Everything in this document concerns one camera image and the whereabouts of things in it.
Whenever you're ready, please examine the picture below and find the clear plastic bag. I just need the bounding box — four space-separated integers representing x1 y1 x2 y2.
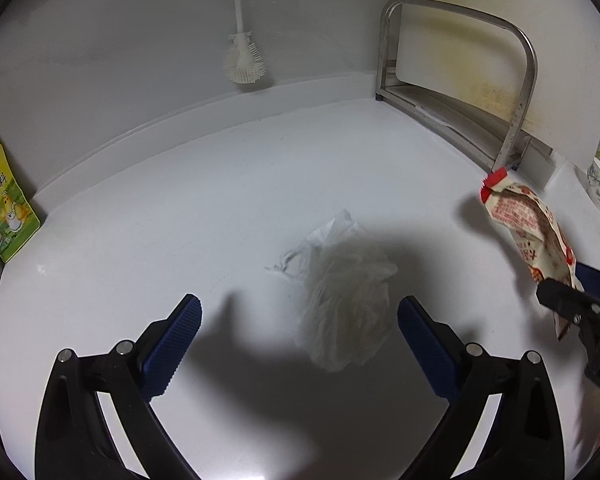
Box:
265 209 400 373

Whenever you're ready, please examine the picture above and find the yellow seasoning pouch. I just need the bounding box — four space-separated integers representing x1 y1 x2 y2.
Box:
0 131 42 264

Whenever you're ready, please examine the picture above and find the metal cutting board rack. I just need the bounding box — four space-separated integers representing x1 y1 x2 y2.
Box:
375 0 556 176

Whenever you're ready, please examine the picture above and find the white cutting board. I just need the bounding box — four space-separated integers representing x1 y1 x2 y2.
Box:
402 0 600 166

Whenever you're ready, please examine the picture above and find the white bottle brush blue handle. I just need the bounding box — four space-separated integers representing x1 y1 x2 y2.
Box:
220 0 267 84

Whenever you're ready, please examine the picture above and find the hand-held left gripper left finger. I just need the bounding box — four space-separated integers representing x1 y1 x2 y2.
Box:
35 293 203 480

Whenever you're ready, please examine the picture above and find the red snack wrapper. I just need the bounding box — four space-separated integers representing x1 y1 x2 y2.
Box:
480 167 586 343

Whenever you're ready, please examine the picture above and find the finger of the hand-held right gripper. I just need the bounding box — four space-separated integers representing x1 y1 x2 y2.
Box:
575 262 600 307
536 280 600 333

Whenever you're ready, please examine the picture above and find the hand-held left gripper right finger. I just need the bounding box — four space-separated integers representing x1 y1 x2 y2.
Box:
396 296 566 480

